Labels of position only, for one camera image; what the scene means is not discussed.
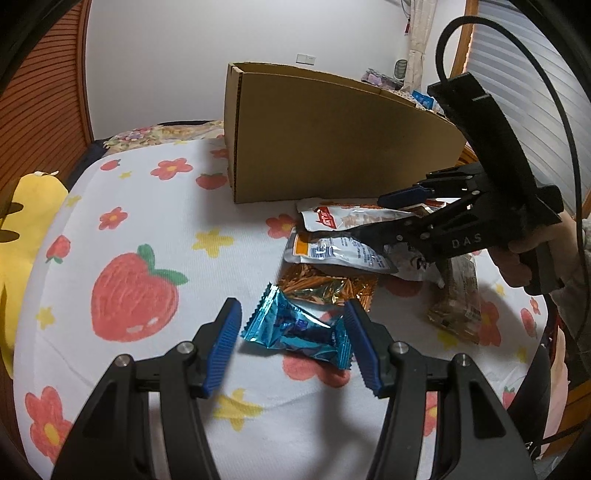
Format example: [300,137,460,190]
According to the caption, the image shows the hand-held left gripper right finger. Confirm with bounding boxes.
[342,299,539,480]

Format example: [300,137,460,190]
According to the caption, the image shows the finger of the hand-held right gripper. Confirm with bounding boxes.
[342,196,483,252]
[378,162,490,209]

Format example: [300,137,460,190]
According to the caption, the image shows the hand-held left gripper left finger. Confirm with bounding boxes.
[50,298,243,480]

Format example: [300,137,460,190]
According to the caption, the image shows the white pouch with blue print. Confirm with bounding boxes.
[284,231,399,278]

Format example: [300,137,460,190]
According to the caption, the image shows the white pouch with red label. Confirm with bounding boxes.
[295,198,416,232]

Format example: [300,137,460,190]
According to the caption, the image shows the blue foil candy packet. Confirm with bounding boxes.
[241,284,355,370]

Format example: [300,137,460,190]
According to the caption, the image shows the brown cardboard box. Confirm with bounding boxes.
[223,62,468,204]

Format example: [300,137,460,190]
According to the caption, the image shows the person's right forearm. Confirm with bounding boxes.
[549,216,591,342]

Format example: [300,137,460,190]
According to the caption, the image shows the person's right hand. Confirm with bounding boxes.
[490,217,575,296]

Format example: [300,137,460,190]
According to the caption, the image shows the white packet with cartoon print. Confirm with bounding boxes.
[383,242,444,282]

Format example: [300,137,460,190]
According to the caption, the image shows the orange foil snack packet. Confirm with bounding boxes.
[277,263,379,315]

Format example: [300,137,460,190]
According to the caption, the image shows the white window blinds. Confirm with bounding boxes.
[462,0,591,217]

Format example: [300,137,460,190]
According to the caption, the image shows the brown snack bar packet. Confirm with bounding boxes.
[427,253,482,344]

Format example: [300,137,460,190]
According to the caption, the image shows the purple pouch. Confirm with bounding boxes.
[365,69,402,89]

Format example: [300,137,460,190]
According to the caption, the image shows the cream curtain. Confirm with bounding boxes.
[401,0,439,97]

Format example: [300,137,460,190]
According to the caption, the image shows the strawberry print bed sheet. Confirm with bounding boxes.
[13,136,571,480]

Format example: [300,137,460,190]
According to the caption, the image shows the floral quilt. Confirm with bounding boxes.
[102,121,227,155]

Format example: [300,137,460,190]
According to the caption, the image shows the yellow plush toy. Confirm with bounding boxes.
[0,171,70,379]

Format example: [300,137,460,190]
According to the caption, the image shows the wooden slatted wardrobe door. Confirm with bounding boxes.
[0,0,95,195]

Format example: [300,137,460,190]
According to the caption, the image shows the wooden window frame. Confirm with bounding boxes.
[450,0,481,77]

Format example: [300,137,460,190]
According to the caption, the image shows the black cable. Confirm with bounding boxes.
[435,15,579,222]

